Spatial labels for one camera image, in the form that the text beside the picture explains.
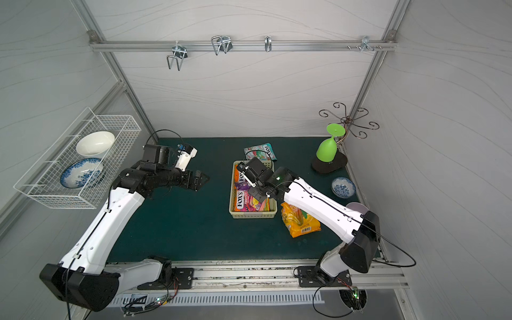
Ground orange fruits candy bag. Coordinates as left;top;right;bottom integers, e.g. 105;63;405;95
233;165;246;183

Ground yellow orange candy bag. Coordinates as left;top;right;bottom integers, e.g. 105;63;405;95
281;202;321;238

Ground purple candy bag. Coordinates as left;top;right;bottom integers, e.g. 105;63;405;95
235;181;252;193

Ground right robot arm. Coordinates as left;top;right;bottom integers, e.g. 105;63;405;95
235;158;381;278

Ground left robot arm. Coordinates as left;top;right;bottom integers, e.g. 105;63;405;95
39;161;209;312

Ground light green plastic basket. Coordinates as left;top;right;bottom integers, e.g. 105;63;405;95
229;160;277;219

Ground mint blossom candy bag front-up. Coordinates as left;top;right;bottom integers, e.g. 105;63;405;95
243;143;277;161

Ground green plastic wine glass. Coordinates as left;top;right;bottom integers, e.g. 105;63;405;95
316;123;346;163

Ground blue floral small bowl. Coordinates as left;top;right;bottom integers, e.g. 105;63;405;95
331;177;357;199

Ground lilac bowl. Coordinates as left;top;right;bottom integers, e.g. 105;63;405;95
346;202;369;215

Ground white bowl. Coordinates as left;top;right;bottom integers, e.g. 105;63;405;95
75;131;115;159

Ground blue floral plate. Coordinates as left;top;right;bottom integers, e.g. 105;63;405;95
60;158;104;189

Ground metal double hook left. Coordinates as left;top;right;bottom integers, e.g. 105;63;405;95
167;43;188;71

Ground metal double hook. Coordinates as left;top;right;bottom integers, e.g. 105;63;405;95
167;43;188;71
211;35;233;56

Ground metal double hook middle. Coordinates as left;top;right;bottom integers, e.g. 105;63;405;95
211;35;233;56

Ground metal single hook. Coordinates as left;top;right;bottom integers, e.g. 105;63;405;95
264;35;272;53

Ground metal hook right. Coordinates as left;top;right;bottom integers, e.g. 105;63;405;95
347;36;382;52

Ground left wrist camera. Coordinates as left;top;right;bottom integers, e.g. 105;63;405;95
139;143;197;172

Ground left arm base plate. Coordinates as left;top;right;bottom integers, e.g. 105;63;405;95
137;267;195;290

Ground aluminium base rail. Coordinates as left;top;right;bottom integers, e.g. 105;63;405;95
79;259;409;295

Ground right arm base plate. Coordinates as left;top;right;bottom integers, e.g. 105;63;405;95
293;266;353;288

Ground white wire wall basket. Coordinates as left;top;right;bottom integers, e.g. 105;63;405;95
13;108;141;209

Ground black cable bundle left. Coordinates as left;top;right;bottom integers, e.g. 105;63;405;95
121;275;181;317

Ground black cable right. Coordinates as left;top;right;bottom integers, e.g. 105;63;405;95
291;223;417;319

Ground aluminium top rail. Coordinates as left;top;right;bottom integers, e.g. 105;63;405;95
90;39;398;53

